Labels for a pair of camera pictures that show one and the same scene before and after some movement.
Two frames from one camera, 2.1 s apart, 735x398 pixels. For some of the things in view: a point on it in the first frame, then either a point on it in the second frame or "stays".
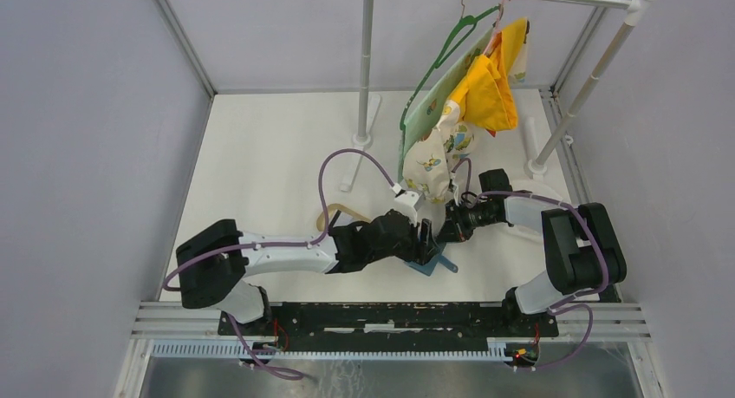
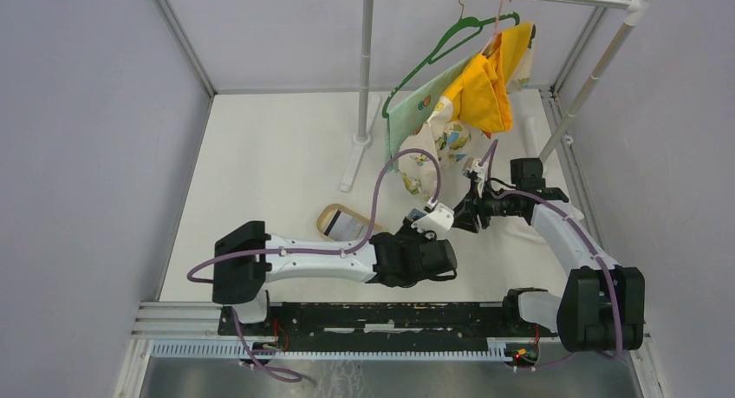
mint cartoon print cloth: x=432 y=103 → x=410 y=116
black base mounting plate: x=395 y=322 stays
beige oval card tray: x=340 y=214 stays
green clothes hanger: x=439 y=61 → x=432 y=55
